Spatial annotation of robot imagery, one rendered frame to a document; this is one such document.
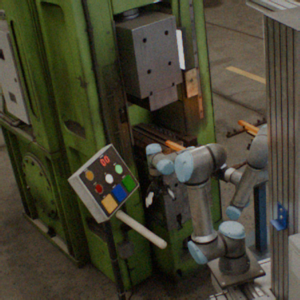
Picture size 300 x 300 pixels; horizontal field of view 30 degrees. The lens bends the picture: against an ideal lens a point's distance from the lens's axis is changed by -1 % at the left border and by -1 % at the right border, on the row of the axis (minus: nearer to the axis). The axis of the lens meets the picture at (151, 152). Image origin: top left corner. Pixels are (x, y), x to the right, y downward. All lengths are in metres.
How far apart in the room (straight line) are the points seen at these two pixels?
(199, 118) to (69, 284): 1.47
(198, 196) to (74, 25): 1.15
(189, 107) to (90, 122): 0.72
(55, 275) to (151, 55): 1.83
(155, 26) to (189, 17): 0.39
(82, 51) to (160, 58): 0.44
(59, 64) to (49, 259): 1.59
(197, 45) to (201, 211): 1.39
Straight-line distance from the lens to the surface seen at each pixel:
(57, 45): 3.33
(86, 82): 3.04
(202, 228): 2.43
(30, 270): 4.23
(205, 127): 3.71
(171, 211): 3.46
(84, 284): 3.98
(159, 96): 3.17
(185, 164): 2.26
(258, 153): 2.67
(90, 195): 2.82
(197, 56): 3.49
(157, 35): 3.07
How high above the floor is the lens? 2.58
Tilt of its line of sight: 29 degrees down
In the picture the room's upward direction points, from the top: 8 degrees counter-clockwise
